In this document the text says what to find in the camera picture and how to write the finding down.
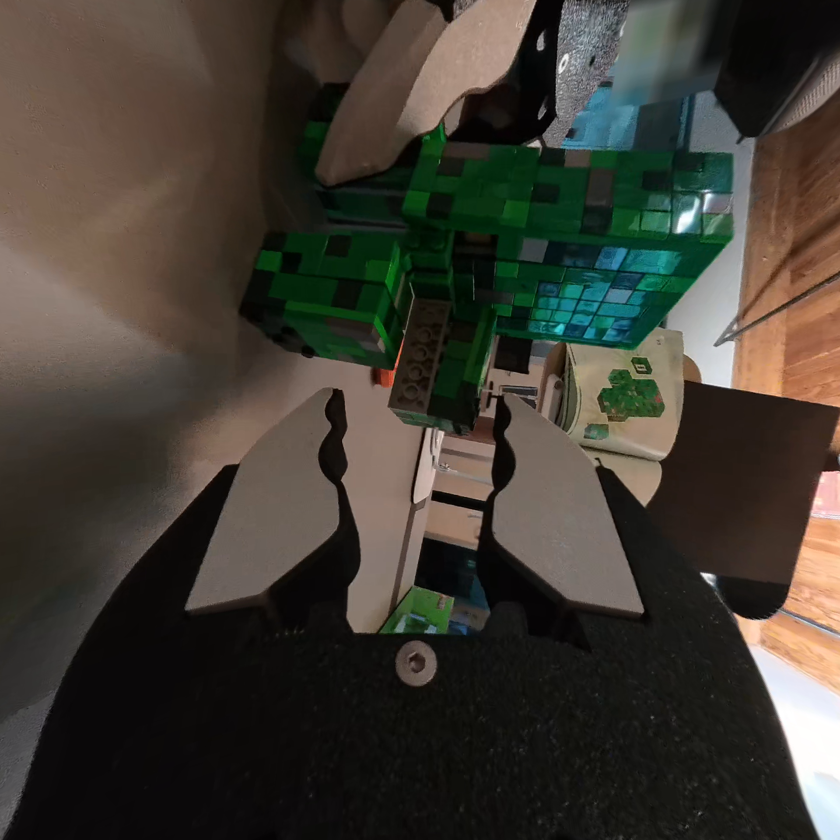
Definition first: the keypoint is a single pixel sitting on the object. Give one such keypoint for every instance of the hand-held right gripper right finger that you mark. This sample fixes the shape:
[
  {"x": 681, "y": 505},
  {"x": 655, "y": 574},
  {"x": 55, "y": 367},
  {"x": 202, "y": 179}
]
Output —
[{"x": 558, "y": 525}]

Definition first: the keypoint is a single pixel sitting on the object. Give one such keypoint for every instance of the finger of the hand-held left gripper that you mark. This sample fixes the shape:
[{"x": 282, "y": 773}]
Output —
[{"x": 407, "y": 85}]

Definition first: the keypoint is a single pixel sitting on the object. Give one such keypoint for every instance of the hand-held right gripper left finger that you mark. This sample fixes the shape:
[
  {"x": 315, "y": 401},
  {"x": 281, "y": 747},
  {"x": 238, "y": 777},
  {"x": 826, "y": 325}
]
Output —
[{"x": 275, "y": 525}]

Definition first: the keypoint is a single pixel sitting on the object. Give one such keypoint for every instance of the green lego creeper figure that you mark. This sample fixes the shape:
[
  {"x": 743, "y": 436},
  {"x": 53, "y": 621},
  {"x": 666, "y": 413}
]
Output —
[{"x": 590, "y": 197}]

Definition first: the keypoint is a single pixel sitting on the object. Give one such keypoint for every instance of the cream lego instruction booklet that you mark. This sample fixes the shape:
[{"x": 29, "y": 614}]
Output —
[{"x": 630, "y": 394}]

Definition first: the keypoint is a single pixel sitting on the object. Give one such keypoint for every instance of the green lego box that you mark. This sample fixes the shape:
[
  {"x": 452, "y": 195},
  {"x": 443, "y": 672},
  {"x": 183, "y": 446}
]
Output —
[{"x": 420, "y": 610}]

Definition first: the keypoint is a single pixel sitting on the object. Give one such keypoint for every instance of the orange brick separator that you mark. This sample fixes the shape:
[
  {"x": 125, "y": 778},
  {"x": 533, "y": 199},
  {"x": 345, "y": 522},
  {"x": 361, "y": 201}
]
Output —
[{"x": 387, "y": 377}]

